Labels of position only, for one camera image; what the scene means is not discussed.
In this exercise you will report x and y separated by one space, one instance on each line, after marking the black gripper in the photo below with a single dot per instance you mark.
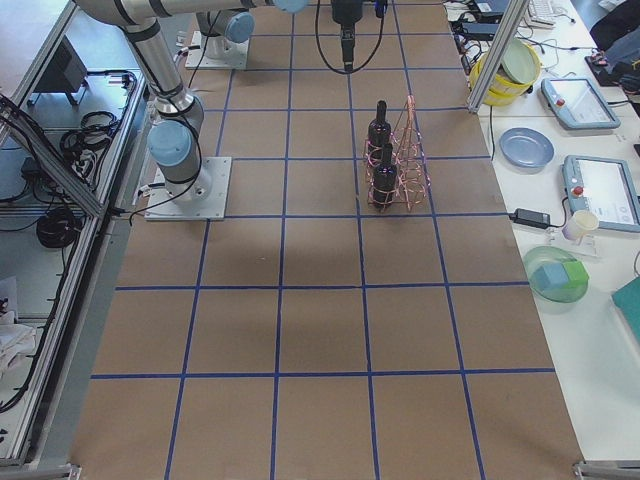
346 11

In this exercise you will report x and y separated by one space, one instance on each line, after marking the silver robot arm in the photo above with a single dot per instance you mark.
173 143
224 32

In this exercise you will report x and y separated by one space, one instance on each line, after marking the dark wine bottle far slot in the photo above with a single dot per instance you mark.
379 130

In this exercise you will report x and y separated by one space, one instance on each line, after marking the dark wine bottle slot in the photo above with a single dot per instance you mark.
379 130
384 179

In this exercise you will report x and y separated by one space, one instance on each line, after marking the dark wine bottle near slot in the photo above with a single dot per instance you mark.
384 179

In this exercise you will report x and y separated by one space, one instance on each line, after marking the yellow rimmed wooden basket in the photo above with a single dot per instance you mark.
503 91

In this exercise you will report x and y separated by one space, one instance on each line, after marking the pale green plate in basket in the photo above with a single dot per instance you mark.
518 63

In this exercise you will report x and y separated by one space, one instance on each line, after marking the blue plate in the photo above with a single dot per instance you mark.
526 148

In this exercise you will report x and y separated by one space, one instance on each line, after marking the teach pendant far side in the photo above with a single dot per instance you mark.
578 104

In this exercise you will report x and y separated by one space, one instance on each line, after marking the black power adapter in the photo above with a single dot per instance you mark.
530 218

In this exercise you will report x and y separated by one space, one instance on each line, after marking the teach pendant near plate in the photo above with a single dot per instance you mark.
604 187

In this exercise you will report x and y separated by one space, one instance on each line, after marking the paper cup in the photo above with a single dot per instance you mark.
581 223

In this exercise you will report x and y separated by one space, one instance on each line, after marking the green bowl with blocks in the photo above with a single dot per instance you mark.
555 274

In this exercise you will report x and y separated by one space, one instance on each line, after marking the teal folder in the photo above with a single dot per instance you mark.
627 300

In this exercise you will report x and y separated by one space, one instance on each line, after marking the white crumpled cloth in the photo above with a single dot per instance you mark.
17 340

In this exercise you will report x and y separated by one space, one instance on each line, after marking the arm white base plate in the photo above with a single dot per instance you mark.
206 199
217 54

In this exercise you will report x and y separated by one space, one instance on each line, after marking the copper wire wine basket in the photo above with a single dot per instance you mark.
412 180

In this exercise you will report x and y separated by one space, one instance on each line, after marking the aluminium frame post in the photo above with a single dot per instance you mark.
505 33

